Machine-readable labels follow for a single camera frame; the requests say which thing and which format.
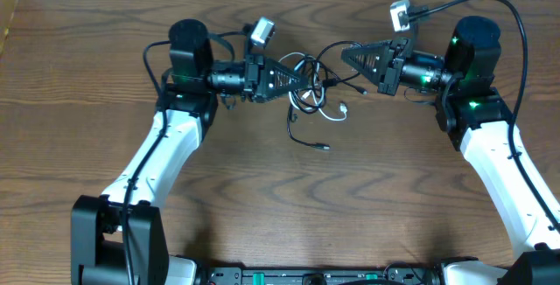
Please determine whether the white cable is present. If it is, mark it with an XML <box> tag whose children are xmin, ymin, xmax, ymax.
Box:
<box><xmin>277</xmin><ymin>51</ymin><xmax>349</xmax><ymax>122</ymax></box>

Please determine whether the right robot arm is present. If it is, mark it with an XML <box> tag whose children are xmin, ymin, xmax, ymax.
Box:
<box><xmin>341</xmin><ymin>16</ymin><xmax>559</xmax><ymax>284</ymax></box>

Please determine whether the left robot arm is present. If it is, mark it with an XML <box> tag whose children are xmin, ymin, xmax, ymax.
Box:
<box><xmin>71</xmin><ymin>17</ymin><xmax>307</xmax><ymax>284</ymax></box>

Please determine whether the left camera cable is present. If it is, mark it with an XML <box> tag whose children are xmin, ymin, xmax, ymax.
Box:
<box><xmin>121</xmin><ymin>30</ymin><xmax>255</xmax><ymax>285</ymax></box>

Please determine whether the camera cable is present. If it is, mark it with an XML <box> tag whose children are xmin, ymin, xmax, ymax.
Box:
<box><xmin>406</xmin><ymin>0</ymin><xmax>560</xmax><ymax>233</ymax></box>
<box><xmin>121</xmin><ymin>30</ymin><xmax>255</xmax><ymax>285</ymax></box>

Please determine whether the right camera cable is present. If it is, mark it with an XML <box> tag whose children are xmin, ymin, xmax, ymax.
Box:
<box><xmin>406</xmin><ymin>0</ymin><xmax>560</xmax><ymax>233</ymax></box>

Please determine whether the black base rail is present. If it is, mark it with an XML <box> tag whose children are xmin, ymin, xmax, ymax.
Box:
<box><xmin>206</xmin><ymin>264</ymin><xmax>444</xmax><ymax>285</ymax></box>

